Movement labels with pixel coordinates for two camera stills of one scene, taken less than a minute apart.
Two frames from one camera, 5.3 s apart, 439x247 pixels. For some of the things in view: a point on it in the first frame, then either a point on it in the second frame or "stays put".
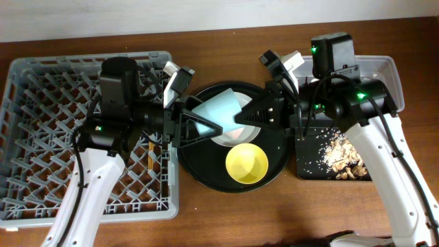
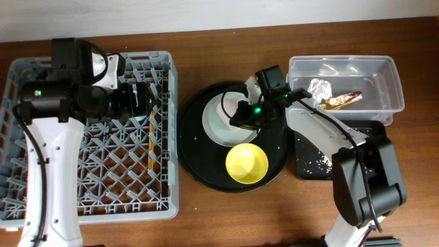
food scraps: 339,157 → 311,160
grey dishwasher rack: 46,99 stays put
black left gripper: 170,123 → 143,99
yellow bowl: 247,163 stays put
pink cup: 235,133 → 230,105
